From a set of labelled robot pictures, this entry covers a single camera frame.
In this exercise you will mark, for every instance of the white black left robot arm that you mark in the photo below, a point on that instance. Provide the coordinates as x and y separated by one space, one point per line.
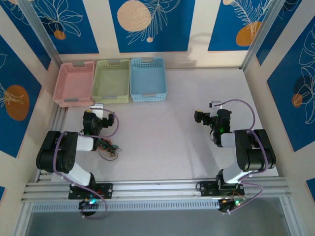
56 152

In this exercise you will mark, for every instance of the green perforated plastic basket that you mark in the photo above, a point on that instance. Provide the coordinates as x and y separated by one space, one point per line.
110 81

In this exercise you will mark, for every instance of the pink perforated plastic basket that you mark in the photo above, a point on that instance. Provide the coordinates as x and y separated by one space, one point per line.
73 83

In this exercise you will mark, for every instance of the blue perforated plastic basket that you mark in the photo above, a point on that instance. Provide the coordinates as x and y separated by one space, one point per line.
147 78

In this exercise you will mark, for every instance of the small circuit board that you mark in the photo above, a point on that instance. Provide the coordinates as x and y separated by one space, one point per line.
88 203
232 204

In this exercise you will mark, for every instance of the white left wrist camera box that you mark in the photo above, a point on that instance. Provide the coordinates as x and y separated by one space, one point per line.
97 110

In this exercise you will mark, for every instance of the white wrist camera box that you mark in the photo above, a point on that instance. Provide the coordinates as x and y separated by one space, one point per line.
97 110
216 104

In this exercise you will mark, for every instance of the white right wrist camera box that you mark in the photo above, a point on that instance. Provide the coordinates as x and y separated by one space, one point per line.
216 104

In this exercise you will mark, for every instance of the blue floral wall panel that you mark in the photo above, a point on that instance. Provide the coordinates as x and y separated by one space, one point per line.
221 29
172 37
22 78
29 46
283 98
81 29
285 27

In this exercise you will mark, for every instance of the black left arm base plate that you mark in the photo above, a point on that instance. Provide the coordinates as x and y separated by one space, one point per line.
105 190

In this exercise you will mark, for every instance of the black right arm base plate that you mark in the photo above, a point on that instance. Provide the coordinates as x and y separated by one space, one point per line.
206 188

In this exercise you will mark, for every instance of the aluminium mounting rail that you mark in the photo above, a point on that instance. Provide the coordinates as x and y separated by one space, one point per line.
152 189

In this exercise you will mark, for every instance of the aluminium frame post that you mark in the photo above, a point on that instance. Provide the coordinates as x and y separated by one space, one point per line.
40 32
261 32

